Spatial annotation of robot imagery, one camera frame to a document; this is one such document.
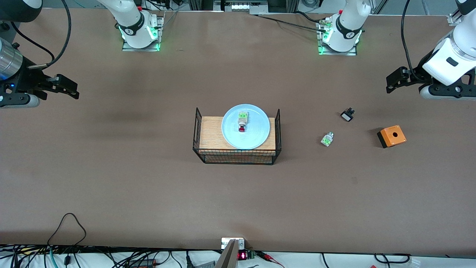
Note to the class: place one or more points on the aluminium profile corner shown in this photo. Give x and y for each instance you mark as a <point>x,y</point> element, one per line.
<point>454,19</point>

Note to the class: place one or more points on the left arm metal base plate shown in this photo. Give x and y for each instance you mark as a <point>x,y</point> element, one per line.
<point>351,53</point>

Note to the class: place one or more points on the red push button switch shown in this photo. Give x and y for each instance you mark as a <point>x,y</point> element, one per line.
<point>242,118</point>

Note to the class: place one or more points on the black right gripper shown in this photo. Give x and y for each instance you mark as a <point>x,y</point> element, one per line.
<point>26,80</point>

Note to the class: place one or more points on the silver metal bracket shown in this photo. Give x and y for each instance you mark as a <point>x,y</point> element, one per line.
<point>225,243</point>

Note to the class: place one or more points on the orange button enclosure box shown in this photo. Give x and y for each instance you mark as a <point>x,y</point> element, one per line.
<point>393,137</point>

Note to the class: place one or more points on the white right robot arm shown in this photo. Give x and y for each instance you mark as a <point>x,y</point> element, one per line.
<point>132,18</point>

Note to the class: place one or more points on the green white contact block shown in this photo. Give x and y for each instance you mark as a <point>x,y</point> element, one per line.
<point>327,140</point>

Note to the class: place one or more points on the aluminium frame with light strip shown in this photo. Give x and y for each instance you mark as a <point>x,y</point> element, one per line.
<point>240,6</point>

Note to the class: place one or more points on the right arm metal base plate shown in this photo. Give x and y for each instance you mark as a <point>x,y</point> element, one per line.
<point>126,48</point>

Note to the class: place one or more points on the red black test leads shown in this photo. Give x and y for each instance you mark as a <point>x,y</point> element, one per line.
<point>266,256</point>

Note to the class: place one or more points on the grey metal beam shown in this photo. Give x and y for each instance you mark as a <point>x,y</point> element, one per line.
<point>228,257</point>

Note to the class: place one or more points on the light blue round plate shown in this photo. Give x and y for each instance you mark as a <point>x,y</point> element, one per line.
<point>256,130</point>

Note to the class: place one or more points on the black power adapter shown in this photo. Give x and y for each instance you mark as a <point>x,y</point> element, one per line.
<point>143,263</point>

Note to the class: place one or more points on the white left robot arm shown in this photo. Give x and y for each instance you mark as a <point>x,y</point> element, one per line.
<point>349,26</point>

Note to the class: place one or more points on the black white push button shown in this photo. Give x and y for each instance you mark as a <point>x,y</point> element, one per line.
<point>347,116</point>

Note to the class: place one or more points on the red digit display module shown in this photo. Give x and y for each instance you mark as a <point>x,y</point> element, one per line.
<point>242,256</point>

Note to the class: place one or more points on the light wooden block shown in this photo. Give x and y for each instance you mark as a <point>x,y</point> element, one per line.
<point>210,134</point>

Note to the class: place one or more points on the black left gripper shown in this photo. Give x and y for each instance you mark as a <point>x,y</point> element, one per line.
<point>414,76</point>

